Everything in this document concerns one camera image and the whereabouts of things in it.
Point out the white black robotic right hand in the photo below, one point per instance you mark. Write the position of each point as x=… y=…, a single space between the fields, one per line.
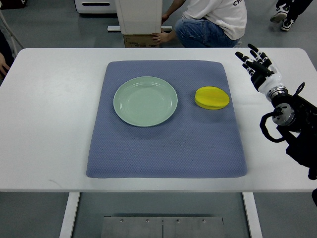
x=265 y=76

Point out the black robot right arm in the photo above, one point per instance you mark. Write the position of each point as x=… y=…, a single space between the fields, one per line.
x=296 y=121

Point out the pale green plate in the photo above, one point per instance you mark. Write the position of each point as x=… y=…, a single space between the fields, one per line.
x=145 y=101

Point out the walking person's legs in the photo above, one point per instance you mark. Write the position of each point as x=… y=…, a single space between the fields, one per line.
x=288 y=11

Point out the person in white shirt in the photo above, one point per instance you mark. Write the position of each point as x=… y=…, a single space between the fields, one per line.
x=208 y=24

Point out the cardboard box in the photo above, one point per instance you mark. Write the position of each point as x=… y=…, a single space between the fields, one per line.
x=139 y=41

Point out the white machine with slot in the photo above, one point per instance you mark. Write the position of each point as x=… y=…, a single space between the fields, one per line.
x=95 y=6

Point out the white tubing at left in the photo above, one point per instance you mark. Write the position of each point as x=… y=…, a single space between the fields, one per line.
x=14 y=39

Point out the white pedestal column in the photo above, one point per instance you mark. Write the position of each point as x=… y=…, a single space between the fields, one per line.
x=138 y=17

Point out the grey metal base plate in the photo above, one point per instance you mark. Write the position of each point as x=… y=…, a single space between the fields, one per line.
x=162 y=227

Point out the white table frame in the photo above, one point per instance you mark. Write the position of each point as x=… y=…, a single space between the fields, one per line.
x=73 y=201

